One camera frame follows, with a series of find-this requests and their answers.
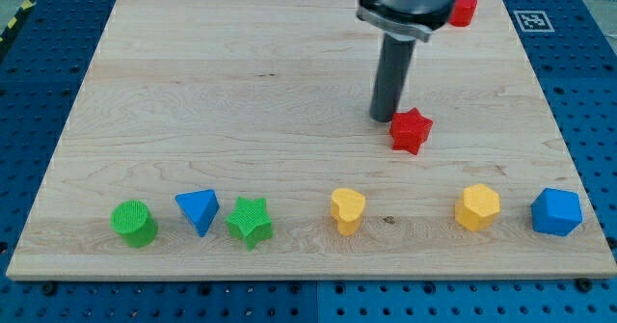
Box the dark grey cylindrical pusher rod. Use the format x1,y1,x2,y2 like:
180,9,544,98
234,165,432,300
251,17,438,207
369,34,416,122

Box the yellow heart block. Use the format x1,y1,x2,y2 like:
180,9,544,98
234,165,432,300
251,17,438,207
331,188,366,236

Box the red star block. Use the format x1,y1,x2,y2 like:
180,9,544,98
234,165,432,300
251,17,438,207
389,108,433,155

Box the red cylinder block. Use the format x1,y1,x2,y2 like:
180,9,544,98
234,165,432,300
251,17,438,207
448,0,478,27

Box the white fiducial marker tag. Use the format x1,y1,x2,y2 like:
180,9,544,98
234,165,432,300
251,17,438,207
514,10,554,33

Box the yellow hexagon block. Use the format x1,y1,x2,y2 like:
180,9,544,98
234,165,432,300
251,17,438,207
454,183,500,231

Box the light wooden board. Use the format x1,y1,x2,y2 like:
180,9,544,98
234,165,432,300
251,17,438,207
7,0,616,282

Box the green star block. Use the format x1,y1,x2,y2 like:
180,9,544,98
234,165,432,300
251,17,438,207
225,197,274,251

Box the blue cube block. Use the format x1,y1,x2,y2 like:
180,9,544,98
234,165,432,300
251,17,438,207
531,188,583,236

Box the blue triangle block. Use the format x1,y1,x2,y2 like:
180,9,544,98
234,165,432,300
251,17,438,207
174,189,220,237

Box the green cylinder block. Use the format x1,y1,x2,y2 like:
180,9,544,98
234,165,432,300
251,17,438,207
110,200,158,248

